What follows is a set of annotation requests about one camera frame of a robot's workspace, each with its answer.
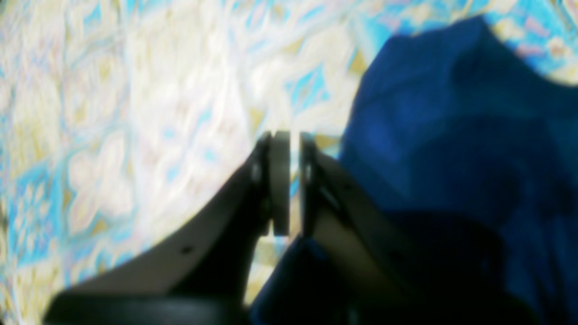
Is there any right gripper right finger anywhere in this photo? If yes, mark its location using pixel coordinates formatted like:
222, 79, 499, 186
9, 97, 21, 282
299, 133, 538, 325

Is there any blue long-sleeve T-shirt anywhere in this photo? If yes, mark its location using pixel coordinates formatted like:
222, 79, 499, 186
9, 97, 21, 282
250, 17, 577, 325

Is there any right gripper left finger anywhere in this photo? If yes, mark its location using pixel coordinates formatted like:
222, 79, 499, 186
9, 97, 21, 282
45, 131, 290, 325

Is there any patterned tile tablecloth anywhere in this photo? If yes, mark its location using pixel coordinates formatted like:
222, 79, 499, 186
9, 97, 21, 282
1, 0, 577, 325

